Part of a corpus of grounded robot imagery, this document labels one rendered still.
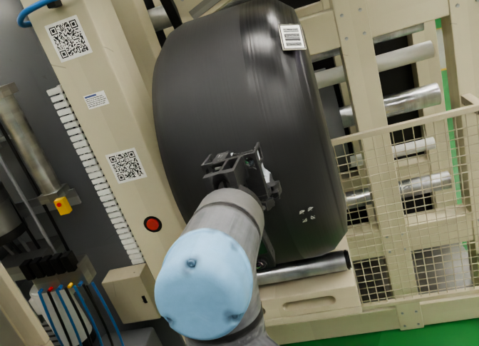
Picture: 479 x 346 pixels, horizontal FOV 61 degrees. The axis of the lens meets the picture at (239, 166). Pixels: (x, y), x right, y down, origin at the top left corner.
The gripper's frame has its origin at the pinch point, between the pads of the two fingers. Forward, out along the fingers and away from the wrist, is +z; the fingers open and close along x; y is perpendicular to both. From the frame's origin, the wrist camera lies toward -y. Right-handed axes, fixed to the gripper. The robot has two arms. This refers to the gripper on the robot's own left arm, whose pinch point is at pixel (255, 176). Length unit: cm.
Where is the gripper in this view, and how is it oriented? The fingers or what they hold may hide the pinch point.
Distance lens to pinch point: 64.6
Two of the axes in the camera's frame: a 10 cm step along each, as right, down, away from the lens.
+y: -2.8, -9.3, -2.5
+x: -9.5, 2.3, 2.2
